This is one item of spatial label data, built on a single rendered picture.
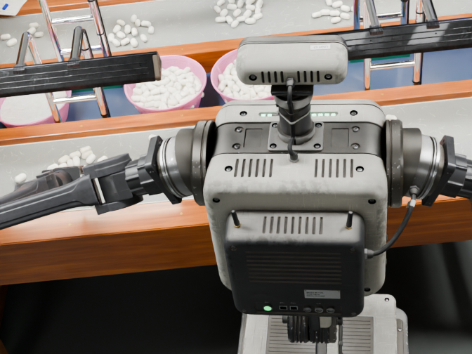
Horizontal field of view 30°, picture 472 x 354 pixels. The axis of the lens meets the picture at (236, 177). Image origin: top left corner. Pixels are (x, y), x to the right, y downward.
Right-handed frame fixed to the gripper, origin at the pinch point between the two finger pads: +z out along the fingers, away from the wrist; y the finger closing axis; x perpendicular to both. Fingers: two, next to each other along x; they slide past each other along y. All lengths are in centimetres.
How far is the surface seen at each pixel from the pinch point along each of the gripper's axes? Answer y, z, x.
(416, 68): -102, 27, -20
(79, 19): 0, 37, -46
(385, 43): -90, -2, -28
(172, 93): -27, 42, -20
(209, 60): -39, 54, -29
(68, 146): 5.3, 26.4, -6.8
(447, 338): -110, 48, 70
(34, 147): 16.2, 27.1, -7.3
